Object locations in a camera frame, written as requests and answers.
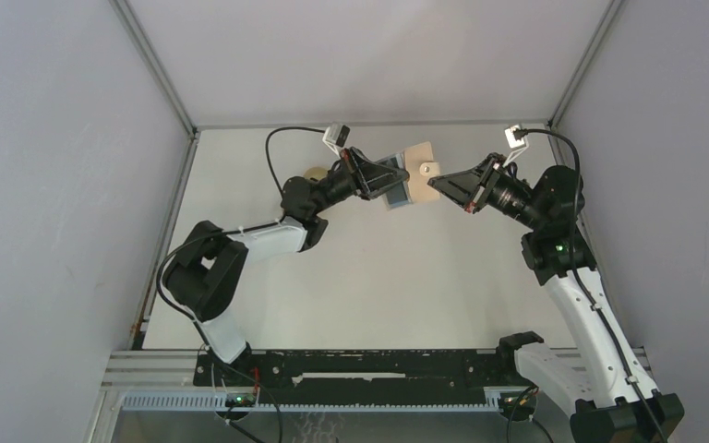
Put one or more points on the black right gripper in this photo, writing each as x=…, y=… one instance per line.
x=467, y=187

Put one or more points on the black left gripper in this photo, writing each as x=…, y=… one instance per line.
x=364, y=178

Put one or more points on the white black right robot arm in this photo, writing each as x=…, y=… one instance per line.
x=614, y=399

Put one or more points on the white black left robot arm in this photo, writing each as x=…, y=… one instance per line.
x=199, y=278

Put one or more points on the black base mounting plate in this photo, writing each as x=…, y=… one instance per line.
x=282, y=368

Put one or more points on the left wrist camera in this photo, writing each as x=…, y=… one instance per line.
x=336, y=135

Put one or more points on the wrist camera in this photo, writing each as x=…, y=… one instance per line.
x=515, y=136
x=336, y=135

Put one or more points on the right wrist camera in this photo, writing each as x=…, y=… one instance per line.
x=515, y=136

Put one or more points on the aluminium frame rail right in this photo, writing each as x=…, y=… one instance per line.
x=566, y=112

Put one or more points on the aluminium frame rail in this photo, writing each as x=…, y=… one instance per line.
x=453, y=122
x=566, y=112
x=175, y=132

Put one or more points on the aluminium frame rail back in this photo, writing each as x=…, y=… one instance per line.
x=453, y=122

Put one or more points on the aluminium frame rail left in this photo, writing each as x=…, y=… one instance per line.
x=175, y=132

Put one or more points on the front aluminium rail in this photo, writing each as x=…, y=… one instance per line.
x=175, y=369

